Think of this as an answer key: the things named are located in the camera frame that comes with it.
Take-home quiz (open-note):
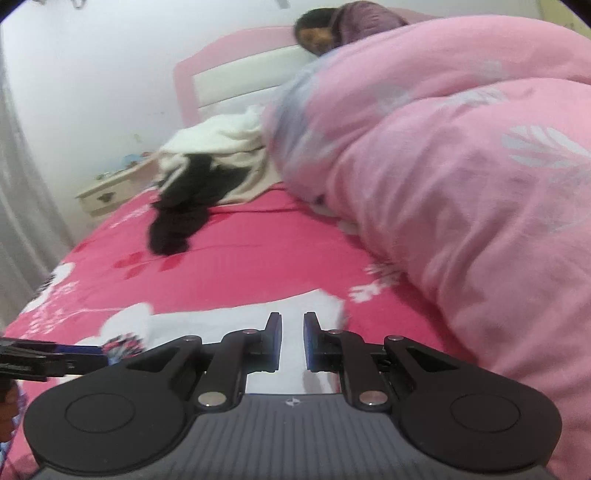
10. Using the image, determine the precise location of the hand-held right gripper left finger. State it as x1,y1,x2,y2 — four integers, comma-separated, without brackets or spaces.
124,311,283,411

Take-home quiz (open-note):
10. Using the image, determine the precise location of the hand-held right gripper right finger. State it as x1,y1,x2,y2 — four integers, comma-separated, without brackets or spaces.
303,311,458,411

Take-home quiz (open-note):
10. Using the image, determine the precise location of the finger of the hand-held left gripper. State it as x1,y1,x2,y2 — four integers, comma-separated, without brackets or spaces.
0,337,106,356
0,354,114,383

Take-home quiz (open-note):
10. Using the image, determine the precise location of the white button shirt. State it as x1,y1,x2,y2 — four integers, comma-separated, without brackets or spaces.
150,288,348,395

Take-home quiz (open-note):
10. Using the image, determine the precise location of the person's left hand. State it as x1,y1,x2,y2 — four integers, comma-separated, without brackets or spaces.
0,383,22,444

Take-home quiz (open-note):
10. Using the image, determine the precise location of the pink floral bedsheet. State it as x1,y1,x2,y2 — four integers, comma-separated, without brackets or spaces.
0,182,485,480

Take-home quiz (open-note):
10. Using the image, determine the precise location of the grey curtain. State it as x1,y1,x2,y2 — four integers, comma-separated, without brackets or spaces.
0,37,77,296

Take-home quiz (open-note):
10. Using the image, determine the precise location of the black garment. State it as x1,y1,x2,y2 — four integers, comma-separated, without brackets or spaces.
147,154,252,257

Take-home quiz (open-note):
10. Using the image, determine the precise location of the cream nightstand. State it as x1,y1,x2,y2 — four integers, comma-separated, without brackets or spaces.
75,154,160,217

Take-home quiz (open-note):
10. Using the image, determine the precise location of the pink and white headboard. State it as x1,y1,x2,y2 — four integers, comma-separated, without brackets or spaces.
173,25,315,127

